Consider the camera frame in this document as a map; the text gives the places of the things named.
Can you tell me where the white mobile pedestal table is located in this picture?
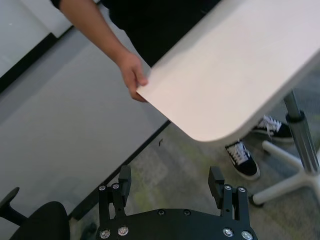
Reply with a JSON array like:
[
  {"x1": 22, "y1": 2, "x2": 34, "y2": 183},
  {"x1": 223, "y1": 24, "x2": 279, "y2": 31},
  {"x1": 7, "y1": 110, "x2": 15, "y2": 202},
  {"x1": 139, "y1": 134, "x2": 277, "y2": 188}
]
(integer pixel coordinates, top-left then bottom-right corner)
[{"x1": 136, "y1": 0, "x2": 320, "y2": 207}]

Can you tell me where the person's right black sneaker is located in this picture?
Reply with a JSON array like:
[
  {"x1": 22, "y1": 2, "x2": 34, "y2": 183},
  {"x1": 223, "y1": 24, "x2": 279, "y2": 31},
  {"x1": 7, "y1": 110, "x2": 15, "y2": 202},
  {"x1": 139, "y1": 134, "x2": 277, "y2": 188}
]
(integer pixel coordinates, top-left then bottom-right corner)
[{"x1": 224, "y1": 139, "x2": 261, "y2": 181}]

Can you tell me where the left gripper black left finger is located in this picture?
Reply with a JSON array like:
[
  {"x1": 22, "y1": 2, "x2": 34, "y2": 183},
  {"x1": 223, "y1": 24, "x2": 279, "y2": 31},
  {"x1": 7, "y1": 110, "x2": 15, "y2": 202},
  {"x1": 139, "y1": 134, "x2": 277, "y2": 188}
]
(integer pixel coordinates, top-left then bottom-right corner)
[{"x1": 98, "y1": 164, "x2": 132, "y2": 221}]

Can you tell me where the black office chair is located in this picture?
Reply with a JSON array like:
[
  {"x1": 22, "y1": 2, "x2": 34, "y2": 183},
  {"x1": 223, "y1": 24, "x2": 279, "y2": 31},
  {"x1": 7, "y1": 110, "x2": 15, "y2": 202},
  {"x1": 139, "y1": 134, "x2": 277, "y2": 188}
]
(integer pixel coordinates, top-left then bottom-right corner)
[{"x1": 0, "y1": 186, "x2": 71, "y2": 240}]

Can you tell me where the person in black clothes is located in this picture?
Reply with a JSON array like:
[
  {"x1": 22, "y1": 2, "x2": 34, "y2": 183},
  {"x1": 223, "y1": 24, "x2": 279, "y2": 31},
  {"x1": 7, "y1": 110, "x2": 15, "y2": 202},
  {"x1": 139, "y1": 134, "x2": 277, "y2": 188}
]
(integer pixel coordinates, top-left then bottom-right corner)
[{"x1": 51, "y1": 0, "x2": 221, "y2": 68}]

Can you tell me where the person's left black sneaker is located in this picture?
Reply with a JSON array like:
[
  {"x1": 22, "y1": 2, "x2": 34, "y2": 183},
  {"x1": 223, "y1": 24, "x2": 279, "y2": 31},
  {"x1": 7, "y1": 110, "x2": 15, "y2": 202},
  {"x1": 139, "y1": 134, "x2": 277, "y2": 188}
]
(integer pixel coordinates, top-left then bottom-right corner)
[{"x1": 251, "y1": 114, "x2": 295, "y2": 144}]

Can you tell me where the black wall frame strip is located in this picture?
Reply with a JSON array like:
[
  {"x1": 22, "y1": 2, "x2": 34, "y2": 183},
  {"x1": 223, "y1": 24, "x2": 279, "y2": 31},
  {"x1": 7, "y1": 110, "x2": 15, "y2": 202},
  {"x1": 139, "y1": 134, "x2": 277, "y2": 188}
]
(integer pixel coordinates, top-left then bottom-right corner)
[{"x1": 0, "y1": 24, "x2": 76, "y2": 94}]

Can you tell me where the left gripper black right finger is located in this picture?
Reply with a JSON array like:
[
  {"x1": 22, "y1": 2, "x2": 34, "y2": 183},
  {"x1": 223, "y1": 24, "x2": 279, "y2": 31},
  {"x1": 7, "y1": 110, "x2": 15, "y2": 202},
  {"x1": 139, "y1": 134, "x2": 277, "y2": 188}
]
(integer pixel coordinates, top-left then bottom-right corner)
[{"x1": 208, "y1": 166, "x2": 251, "y2": 221}]

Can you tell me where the person's right hand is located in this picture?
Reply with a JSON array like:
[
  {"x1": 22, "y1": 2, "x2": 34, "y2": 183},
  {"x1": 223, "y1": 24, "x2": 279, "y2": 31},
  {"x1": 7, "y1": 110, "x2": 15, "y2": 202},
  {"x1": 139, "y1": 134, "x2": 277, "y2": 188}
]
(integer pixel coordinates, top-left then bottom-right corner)
[{"x1": 119, "y1": 51, "x2": 149, "y2": 103}]

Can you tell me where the person's black sneaker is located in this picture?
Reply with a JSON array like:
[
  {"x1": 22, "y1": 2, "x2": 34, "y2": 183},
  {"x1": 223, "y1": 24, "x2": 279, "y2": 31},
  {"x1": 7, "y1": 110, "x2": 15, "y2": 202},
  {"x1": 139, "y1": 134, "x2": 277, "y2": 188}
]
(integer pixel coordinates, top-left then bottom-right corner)
[
  {"x1": 251, "y1": 114, "x2": 295, "y2": 144},
  {"x1": 224, "y1": 139, "x2": 261, "y2": 181}
]

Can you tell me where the person's right forearm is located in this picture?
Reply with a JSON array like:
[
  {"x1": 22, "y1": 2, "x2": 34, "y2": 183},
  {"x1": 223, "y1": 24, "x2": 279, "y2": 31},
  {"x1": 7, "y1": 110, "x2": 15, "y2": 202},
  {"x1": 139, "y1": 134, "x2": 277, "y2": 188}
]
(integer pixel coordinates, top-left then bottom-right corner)
[{"x1": 51, "y1": 0, "x2": 131, "y2": 68}]

